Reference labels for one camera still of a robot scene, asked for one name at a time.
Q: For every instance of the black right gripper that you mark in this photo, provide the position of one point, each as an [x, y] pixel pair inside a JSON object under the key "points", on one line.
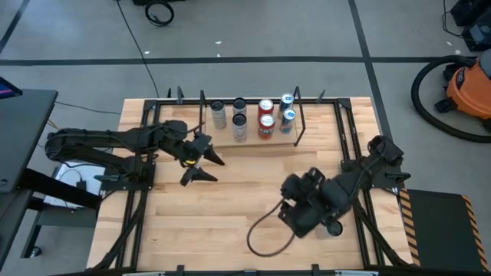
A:
{"points": [[299, 220]]}

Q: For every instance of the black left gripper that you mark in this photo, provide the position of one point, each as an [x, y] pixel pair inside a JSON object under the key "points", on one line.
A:
{"points": [[192, 149]]}

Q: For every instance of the white Celsius can pink band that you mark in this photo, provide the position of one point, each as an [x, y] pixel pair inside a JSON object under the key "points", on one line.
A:
{"points": [[239, 130]]}

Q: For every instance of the white pineapple Celsius can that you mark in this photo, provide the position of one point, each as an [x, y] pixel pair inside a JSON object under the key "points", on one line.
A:
{"points": [[218, 117]]}

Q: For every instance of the red Fanta strawberry can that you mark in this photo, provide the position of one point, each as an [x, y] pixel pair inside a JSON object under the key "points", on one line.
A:
{"points": [[265, 105], [266, 128]]}

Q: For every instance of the blue silver Red Bull can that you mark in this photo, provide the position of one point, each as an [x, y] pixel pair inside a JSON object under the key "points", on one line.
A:
{"points": [[288, 119], [286, 100]]}

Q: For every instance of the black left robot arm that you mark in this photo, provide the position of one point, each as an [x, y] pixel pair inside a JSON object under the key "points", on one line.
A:
{"points": [[96, 138]]}

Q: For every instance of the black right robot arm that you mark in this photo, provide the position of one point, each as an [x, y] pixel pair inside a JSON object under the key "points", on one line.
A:
{"points": [[368, 165]]}

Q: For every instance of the black mat yellow striped edges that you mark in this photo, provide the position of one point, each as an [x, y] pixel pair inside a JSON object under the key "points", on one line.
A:
{"points": [[441, 230]]}

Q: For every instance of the white power box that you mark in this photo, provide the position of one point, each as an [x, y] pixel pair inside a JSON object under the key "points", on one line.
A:
{"points": [[71, 184]]}

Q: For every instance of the black desk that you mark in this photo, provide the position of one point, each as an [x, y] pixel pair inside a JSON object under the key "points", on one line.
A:
{"points": [[23, 134]]}

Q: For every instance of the orange shop vacuum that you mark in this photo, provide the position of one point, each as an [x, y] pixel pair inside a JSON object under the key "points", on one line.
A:
{"points": [[456, 58], [470, 88]]}

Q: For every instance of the dark monitor screen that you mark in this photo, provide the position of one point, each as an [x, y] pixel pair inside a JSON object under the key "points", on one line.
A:
{"points": [[7, 90]]}

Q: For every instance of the black equipment box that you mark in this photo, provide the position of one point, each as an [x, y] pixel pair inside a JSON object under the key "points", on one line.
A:
{"points": [[477, 36], [472, 11]]}

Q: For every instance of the wooden shelf black metal frame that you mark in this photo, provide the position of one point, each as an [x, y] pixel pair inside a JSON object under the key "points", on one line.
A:
{"points": [[253, 140]]}

